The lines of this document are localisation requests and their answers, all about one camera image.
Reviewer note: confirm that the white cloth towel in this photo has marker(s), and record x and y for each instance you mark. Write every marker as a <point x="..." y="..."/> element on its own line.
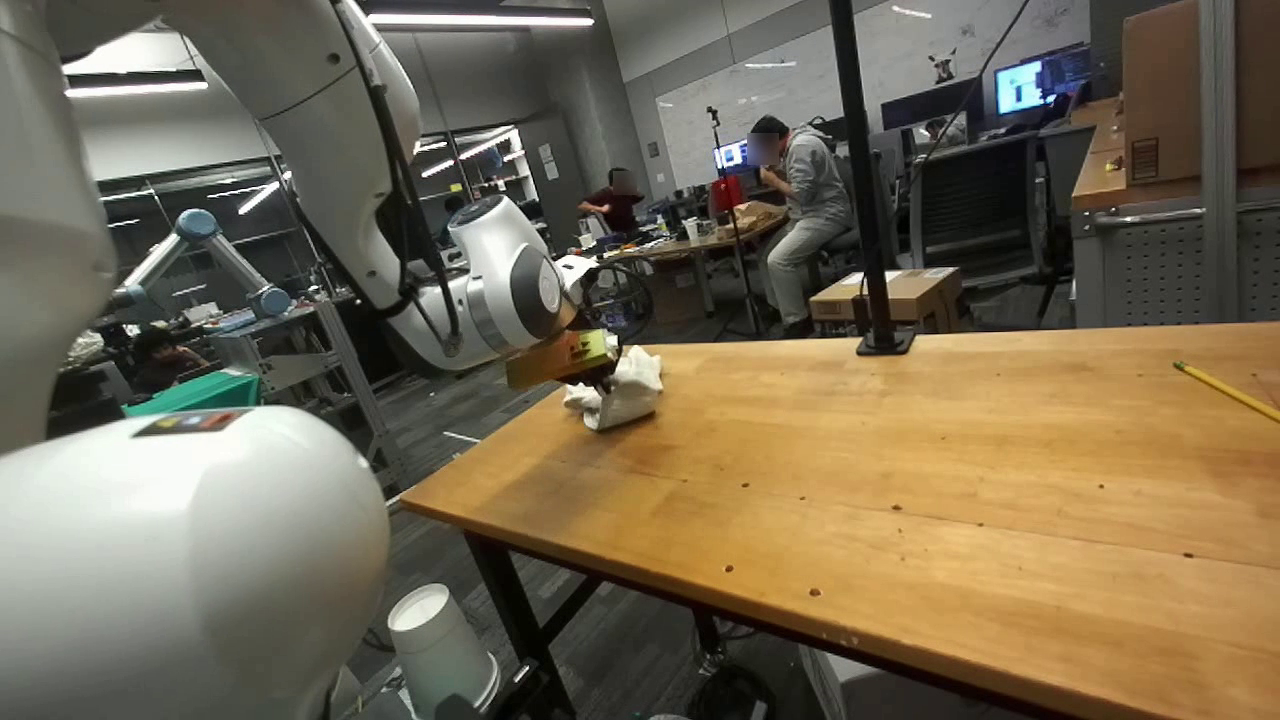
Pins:
<point x="623" y="395"/>

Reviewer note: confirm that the robot arm with blue joints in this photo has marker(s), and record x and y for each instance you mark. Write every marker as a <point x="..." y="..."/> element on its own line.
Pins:
<point x="201" y="262"/>

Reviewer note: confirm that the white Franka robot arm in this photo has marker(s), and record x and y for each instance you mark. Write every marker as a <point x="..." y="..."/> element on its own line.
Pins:
<point x="174" y="561"/>

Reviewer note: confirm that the wooden office desk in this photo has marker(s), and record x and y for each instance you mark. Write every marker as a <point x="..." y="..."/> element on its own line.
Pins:
<point x="704" y="242"/>

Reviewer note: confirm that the seated person dark red shirt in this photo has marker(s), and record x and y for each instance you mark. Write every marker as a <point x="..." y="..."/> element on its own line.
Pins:
<point x="617" y="200"/>

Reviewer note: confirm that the black tripod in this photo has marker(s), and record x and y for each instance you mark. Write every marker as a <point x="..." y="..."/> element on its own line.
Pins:
<point x="724" y="215"/>

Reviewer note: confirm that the seated person grey shirt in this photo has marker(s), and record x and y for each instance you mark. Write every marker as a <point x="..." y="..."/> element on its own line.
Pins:
<point x="804" y="215"/>

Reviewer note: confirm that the wooden stool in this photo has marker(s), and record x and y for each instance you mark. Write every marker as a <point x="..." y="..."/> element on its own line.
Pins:
<point x="885" y="296"/>

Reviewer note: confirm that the black clamped pole stand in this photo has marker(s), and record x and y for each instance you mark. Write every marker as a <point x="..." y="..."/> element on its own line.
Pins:
<point x="866" y="173"/>

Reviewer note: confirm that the metal shelf rack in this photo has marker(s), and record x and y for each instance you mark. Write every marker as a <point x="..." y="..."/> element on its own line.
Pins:
<point x="321" y="372"/>

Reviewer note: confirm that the ceiling light strip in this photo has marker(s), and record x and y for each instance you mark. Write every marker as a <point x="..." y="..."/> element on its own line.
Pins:
<point x="483" y="23"/>

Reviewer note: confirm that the teal box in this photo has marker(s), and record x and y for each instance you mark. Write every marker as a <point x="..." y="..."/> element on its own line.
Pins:
<point x="201" y="388"/>

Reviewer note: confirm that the lit computer monitor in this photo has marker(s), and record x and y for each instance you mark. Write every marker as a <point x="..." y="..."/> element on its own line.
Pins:
<point x="1026" y="84"/>

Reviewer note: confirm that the black drawer cabinet workbench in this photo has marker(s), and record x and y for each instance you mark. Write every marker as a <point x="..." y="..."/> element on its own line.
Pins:
<point x="1153" y="254"/>

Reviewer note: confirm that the yellow pencil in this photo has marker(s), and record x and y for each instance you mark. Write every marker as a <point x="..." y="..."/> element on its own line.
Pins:
<point x="1226" y="395"/>

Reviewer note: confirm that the large cardboard box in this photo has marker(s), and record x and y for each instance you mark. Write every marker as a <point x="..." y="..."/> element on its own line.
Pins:
<point x="1174" y="92"/>

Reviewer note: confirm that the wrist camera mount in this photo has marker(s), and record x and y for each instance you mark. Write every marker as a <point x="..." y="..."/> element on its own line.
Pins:
<point x="562" y="356"/>

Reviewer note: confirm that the black table frame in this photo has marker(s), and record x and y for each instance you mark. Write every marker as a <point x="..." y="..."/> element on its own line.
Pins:
<point x="524" y="627"/>

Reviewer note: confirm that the grey metal post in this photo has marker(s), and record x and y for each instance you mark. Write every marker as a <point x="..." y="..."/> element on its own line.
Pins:
<point x="1218" y="163"/>

